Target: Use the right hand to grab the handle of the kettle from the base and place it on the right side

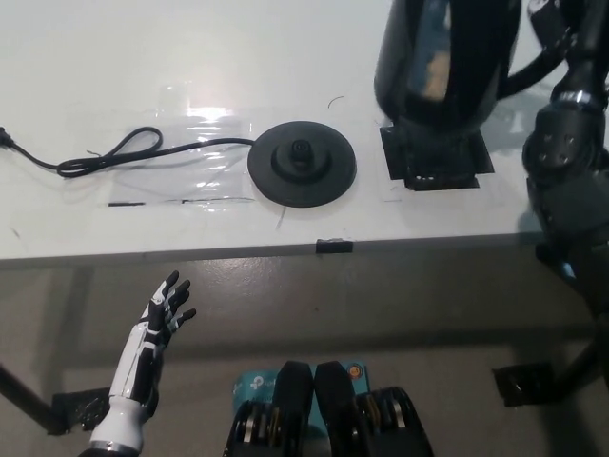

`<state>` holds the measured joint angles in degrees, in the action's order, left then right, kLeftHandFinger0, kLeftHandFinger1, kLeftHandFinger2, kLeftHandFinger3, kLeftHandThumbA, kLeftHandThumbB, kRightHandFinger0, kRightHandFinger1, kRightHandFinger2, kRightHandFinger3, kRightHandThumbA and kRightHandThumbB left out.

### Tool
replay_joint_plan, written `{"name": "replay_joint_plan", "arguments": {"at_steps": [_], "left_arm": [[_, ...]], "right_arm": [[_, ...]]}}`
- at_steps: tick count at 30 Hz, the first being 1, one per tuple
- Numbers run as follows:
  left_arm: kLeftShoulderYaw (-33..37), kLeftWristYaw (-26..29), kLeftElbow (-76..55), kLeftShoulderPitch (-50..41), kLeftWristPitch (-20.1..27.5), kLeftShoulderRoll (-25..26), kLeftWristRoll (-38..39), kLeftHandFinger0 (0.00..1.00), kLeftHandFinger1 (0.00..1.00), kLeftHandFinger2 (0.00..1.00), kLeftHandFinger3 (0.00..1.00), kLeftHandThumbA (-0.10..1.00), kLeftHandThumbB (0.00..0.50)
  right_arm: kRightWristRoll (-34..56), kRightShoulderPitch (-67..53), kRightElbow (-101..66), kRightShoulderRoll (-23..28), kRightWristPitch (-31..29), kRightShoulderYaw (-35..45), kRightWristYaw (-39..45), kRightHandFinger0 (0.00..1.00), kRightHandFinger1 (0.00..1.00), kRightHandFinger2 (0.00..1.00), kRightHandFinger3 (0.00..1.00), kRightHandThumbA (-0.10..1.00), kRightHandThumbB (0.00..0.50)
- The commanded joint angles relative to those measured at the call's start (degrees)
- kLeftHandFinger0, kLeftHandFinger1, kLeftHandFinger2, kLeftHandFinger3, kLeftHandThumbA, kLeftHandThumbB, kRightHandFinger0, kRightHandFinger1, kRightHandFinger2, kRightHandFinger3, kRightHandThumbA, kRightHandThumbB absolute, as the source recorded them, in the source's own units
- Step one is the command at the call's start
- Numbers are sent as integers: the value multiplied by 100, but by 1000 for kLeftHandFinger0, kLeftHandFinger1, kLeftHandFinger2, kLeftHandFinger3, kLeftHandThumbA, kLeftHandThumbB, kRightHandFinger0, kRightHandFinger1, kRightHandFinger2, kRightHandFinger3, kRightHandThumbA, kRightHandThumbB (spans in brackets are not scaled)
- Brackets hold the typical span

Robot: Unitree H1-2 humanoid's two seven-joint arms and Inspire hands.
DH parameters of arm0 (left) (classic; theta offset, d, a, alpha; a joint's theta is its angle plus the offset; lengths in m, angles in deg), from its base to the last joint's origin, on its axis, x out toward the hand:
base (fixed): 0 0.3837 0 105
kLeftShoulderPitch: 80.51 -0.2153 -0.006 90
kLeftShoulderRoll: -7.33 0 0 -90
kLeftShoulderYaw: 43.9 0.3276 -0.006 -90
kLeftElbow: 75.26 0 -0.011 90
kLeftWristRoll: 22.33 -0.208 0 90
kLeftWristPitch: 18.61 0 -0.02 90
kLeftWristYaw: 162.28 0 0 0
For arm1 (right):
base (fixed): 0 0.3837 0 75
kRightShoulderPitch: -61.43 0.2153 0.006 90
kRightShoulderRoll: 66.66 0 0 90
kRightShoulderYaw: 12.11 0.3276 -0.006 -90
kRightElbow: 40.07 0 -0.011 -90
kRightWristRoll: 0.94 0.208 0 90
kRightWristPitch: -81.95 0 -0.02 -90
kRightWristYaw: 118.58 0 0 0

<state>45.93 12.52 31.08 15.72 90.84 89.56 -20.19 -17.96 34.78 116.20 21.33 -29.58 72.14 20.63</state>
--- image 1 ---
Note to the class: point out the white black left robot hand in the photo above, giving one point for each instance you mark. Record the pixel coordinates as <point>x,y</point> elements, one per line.
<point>145,343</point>

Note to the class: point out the clear plastic film sheet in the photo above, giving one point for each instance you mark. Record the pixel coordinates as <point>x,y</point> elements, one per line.
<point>200,181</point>

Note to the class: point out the black tape square marker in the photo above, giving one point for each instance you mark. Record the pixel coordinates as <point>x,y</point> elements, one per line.
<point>478,159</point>

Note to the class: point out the black metal table leg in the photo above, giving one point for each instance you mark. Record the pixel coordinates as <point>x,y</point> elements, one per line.
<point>24,400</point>

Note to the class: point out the blue round object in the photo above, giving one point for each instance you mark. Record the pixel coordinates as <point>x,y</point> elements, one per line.
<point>569,269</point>

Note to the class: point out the black electric kettle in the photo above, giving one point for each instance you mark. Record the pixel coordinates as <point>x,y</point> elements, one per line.
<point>457,57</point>

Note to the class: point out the teal router box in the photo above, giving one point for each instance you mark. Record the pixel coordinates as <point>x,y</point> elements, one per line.
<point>254,385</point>

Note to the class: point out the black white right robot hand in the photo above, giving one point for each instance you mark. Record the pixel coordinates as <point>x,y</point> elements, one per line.
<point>587,43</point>

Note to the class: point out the black round kettle base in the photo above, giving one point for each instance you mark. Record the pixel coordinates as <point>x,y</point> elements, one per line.
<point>304,166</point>

